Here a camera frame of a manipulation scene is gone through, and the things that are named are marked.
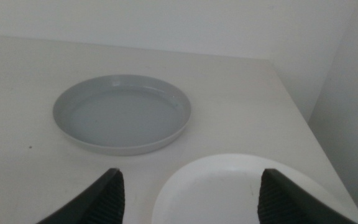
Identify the white shallow bowl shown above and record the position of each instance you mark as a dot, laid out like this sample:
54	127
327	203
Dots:
213	193

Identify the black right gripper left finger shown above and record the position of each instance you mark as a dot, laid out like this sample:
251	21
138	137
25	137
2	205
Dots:
104	202

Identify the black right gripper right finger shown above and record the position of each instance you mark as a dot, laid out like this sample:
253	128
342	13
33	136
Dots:
284	202

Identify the grey shallow bowl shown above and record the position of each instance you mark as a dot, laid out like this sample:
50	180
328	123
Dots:
120	118

